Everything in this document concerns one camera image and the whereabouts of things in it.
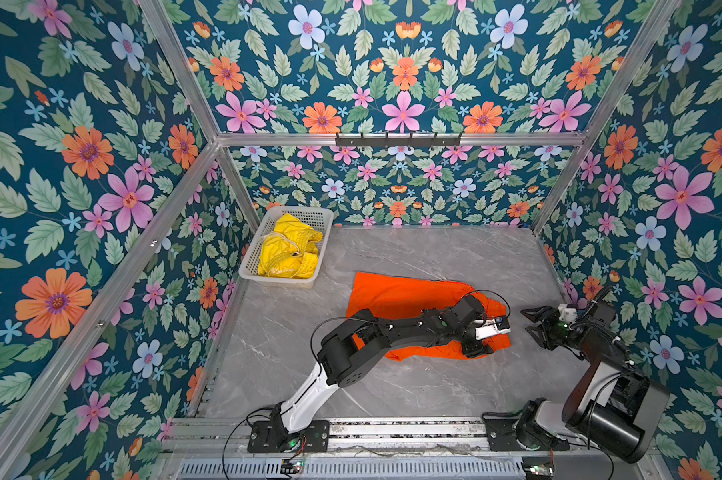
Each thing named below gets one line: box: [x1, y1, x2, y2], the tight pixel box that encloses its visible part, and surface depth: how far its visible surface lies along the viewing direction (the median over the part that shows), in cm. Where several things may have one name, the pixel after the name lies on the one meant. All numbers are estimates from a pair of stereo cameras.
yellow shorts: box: [258, 213, 323, 279], surface depth 103 cm
